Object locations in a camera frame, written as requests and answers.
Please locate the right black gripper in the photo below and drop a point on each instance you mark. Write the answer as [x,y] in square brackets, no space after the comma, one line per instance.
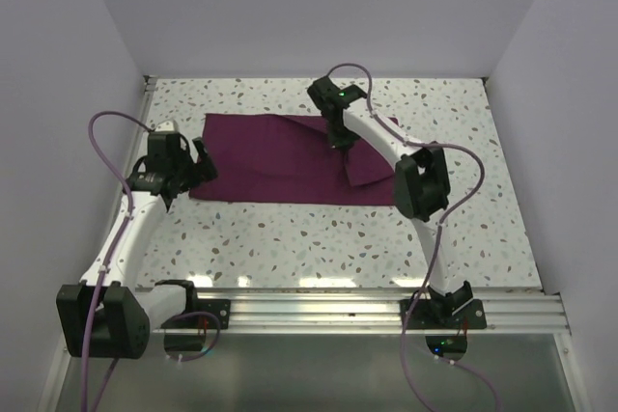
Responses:
[341,143]

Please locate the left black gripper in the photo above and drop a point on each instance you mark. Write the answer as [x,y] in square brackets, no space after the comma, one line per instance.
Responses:
[201,172]

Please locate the purple cloth wrap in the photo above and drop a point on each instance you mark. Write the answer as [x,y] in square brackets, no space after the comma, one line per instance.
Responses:
[288,160]

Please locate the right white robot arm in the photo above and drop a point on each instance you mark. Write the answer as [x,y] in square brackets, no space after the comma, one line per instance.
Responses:
[421,185]

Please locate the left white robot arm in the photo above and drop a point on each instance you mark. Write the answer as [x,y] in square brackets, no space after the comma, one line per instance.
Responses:
[101,316]

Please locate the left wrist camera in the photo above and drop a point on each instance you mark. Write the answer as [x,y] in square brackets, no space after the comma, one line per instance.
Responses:
[165,127]

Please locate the aluminium left side rail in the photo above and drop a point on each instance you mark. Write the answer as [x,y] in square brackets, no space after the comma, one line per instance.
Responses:
[130,166]

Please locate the aluminium rail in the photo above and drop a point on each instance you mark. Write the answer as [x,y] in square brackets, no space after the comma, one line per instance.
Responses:
[374,312]
[130,166]

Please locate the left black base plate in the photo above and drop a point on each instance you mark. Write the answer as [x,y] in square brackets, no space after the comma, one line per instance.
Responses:
[207,310]

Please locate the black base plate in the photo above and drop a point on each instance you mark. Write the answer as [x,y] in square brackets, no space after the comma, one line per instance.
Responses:
[428,316]
[207,310]

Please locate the aluminium front rail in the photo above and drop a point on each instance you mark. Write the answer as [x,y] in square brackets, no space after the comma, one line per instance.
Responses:
[374,312]

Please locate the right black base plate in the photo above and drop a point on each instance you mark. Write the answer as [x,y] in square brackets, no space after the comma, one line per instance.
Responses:
[428,316]

